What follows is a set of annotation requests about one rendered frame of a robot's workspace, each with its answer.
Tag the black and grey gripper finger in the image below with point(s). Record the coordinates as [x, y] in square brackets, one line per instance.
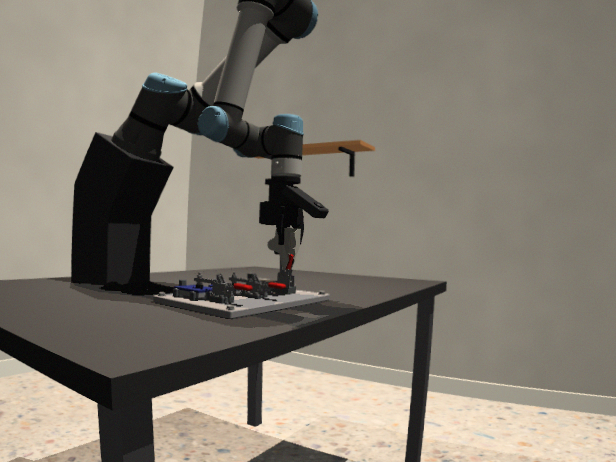
[295, 240]
[282, 246]

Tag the red-handled toggle clamp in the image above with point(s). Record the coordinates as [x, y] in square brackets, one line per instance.
[287, 278]

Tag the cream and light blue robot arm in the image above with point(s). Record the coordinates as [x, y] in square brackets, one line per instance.
[162, 101]

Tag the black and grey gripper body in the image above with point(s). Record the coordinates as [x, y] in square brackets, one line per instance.
[278, 203]

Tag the toggle clamp with red handle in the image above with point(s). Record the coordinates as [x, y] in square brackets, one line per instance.
[259, 288]
[221, 291]

